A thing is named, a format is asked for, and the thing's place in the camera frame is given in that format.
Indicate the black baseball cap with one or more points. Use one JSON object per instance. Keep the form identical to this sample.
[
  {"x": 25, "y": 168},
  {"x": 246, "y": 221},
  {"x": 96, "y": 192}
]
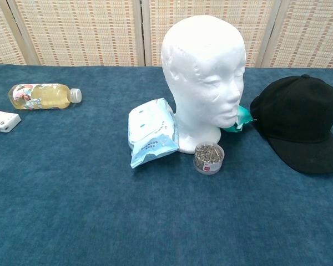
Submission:
[{"x": 297, "y": 116}]

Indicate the white foam mannequin head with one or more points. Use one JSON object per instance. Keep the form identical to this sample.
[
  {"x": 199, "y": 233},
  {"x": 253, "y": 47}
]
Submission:
[{"x": 202, "y": 69}]

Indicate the woven bamboo folding screen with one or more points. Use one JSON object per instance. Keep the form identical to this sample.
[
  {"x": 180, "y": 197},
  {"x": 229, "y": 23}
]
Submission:
[{"x": 86, "y": 30}]

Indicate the light blue wet wipes pack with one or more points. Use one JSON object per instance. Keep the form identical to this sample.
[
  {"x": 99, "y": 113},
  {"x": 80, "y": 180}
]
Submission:
[{"x": 150, "y": 130}]

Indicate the clear round pin box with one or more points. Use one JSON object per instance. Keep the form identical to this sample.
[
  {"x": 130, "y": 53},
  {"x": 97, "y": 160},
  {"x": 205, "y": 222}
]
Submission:
[{"x": 209, "y": 160}]

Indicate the green tissue pack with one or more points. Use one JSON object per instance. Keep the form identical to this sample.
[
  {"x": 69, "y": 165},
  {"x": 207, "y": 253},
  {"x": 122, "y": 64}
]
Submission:
[{"x": 244, "y": 117}]

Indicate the blue table cloth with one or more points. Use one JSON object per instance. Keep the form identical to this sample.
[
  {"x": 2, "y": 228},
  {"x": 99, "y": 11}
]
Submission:
[{"x": 100, "y": 207}]

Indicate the tea bottle with white cap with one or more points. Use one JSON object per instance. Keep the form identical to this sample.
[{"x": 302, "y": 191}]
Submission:
[{"x": 44, "y": 97}]

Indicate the small pink white box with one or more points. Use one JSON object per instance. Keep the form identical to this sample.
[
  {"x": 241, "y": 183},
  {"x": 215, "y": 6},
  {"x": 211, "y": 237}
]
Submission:
[{"x": 2, "y": 122}]

